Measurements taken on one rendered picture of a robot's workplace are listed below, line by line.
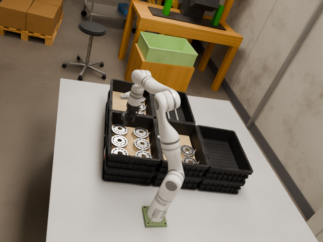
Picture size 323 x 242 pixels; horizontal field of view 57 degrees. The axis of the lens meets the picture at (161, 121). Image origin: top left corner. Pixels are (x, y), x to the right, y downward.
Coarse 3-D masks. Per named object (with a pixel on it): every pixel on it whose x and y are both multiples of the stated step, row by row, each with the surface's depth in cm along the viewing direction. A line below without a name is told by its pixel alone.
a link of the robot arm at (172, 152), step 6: (162, 144) 140; (174, 144) 138; (162, 150) 142; (168, 150) 139; (174, 150) 140; (180, 150) 144; (168, 156) 142; (174, 156) 142; (180, 156) 145; (168, 162) 150; (174, 162) 147; (180, 162) 148; (168, 168) 152; (174, 168) 150; (180, 168) 150
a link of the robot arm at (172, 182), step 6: (168, 174) 148; (174, 174) 147; (180, 174) 149; (168, 180) 146; (174, 180) 145; (180, 180) 147; (162, 186) 149; (168, 186) 147; (174, 186) 146; (180, 186) 146; (162, 192) 150; (168, 192) 149; (174, 192) 148; (162, 198) 152; (168, 198) 151
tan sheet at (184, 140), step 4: (180, 136) 209; (184, 136) 210; (188, 136) 211; (180, 140) 205; (184, 140) 206; (188, 140) 208; (180, 144) 202; (184, 144) 203; (188, 144) 205; (164, 156) 188
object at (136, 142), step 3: (135, 141) 186; (138, 141) 187; (144, 141) 189; (147, 141) 189; (135, 144) 184; (147, 144) 187; (138, 147) 183; (141, 147) 184; (144, 147) 184; (147, 147) 185
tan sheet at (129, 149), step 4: (112, 124) 197; (132, 128) 200; (128, 132) 196; (132, 132) 197; (112, 136) 188; (128, 136) 193; (132, 136) 194; (148, 136) 198; (132, 140) 191; (148, 140) 195; (128, 144) 187; (132, 144) 188; (112, 148) 180; (128, 148) 184; (132, 148) 185; (128, 152) 181; (132, 152) 182; (136, 152) 183; (148, 152) 186
